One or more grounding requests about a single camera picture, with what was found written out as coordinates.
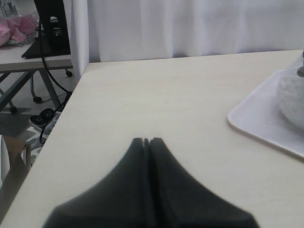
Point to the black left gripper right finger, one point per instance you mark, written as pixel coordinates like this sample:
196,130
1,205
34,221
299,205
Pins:
180,201

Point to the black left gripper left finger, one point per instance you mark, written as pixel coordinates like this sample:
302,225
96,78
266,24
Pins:
122,199

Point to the white rectangular plastic tray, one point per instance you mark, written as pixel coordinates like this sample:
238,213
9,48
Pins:
259,115

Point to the white plush snowman toy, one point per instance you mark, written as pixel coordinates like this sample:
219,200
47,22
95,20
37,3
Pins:
290,92

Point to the black power strip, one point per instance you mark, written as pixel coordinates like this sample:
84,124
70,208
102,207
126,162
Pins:
46,116

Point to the white backdrop curtain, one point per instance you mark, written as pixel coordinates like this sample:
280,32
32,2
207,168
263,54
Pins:
124,30

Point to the grey side table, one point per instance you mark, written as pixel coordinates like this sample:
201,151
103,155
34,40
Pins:
12,62

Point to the black stand on table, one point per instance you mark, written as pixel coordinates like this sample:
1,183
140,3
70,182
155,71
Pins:
54,39

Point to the pink plush toy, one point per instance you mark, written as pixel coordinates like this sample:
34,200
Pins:
17,28

